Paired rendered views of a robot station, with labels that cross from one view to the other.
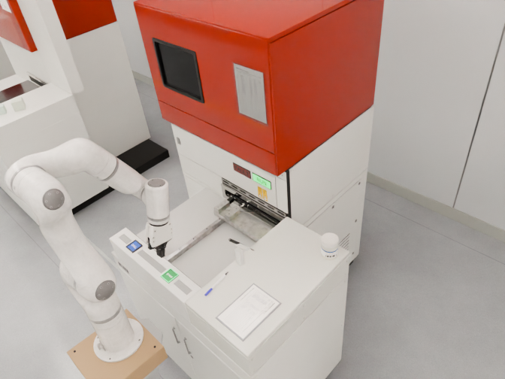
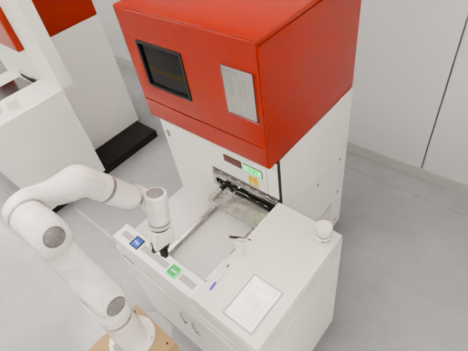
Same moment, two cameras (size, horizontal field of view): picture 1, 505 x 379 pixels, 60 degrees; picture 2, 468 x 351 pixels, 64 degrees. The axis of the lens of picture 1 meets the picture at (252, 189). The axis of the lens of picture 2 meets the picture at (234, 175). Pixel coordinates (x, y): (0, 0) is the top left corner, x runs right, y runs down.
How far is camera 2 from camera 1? 0.28 m
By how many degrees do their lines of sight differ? 5
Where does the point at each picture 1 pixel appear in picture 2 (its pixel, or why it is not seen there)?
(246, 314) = (251, 307)
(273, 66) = (262, 67)
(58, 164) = (55, 196)
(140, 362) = not seen: outside the picture
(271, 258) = (269, 246)
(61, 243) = (67, 271)
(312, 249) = (307, 235)
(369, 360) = (356, 317)
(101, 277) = (110, 295)
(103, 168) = (102, 191)
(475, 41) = (443, 15)
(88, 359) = not seen: outside the picture
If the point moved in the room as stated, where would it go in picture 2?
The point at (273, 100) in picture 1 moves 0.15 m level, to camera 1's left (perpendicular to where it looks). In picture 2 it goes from (263, 100) to (223, 108)
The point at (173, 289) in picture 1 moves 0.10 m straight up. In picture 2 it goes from (179, 284) to (173, 272)
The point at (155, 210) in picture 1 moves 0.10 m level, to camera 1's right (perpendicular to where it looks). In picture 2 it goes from (157, 219) to (183, 214)
